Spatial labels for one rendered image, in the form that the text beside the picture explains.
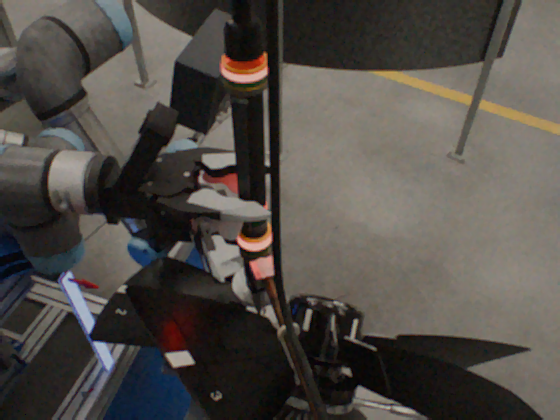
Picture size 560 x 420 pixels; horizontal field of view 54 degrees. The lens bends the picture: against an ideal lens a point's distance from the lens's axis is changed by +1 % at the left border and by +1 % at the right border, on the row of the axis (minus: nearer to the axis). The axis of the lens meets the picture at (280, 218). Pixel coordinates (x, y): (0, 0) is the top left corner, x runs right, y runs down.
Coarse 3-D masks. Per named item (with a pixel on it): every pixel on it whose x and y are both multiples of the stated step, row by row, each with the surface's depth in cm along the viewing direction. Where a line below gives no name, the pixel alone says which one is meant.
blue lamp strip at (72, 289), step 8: (64, 280) 91; (72, 288) 94; (72, 296) 95; (80, 296) 98; (80, 304) 98; (80, 312) 99; (88, 312) 102; (88, 320) 102; (88, 328) 103; (96, 344) 107; (104, 344) 111; (104, 352) 112; (104, 360) 112; (112, 360) 116
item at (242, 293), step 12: (252, 264) 68; (240, 276) 77; (252, 276) 68; (264, 276) 66; (240, 288) 76; (252, 288) 68; (264, 288) 69; (240, 300) 75; (252, 300) 74; (264, 300) 73
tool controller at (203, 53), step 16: (224, 16) 140; (208, 32) 134; (192, 48) 129; (208, 48) 130; (176, 64) 125; (192, 64) 125; (208, 64) 127; (176, 80) 128; (192, 80) 127; (208, 80) 126; (176, 96) 132; (192, 96) 131; (208, 96) 129; (224, 96) 138; (192, 112) 134; (208, 112) 133; (224, 112) 141; (192, 128) 138; (208, 128) 137
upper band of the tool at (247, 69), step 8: (224, 56) 50; (264, 56) 50; (224, 64) 49; (232, 64) 52; (240, 64) 53; (248, 64) 53; (256, 64) 53; (264, 64) 49; (232, 72) 49; (240, 72) 49; (248, 72) 49; (256, 72) 49; (232, 80) 49; (256, 80) 49; (232, 88) 50; (256, 88) 50
